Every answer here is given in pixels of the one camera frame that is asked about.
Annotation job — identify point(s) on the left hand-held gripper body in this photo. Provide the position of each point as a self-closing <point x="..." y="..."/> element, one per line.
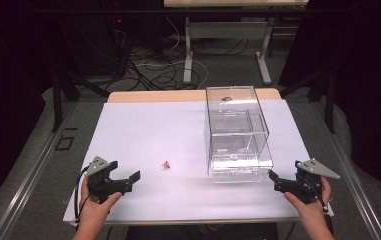
<point x="103" y="185"/>

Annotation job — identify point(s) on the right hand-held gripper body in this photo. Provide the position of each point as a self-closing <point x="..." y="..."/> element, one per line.
<point x="309" y="181"/>

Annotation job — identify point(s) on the small clear red hair clip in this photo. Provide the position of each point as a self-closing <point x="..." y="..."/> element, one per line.
<point x="165" y="165"/>

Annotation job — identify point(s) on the clear acrylic drawer box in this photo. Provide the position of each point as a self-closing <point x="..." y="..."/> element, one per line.
<point x="236" y="133"/>

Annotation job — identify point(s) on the person's left hand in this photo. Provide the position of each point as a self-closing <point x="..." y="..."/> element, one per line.
<point x="93" y="205"/>

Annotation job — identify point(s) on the person's right hand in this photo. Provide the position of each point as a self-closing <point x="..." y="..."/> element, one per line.
<point x="311" y="208"/>

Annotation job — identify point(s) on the white paper sheet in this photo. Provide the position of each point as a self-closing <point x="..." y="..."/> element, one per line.
<point x="164" y="133"/>

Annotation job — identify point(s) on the black metal stand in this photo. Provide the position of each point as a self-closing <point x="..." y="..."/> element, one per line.
<point x="58" y="100"/>
<point x="329" y="96"/>

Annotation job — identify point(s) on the small dark round knob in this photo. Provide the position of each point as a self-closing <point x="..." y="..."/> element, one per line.
<point x="226" y="98"/>

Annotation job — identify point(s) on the dark curtain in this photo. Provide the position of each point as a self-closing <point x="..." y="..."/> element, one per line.
<point x="371" y="83"/>
<point x="8" y="100"/>

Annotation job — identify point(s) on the black computer tower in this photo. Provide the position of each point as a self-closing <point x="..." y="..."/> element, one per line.
<point x="91" y="46"/>

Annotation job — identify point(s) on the white-legged desk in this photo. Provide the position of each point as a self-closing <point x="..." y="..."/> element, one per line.
<point x="228" y="30"/>

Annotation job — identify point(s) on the metal floor rail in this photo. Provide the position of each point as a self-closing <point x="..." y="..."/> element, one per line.
<point x="28" y="180"/>
<point x="351" y="173"/>

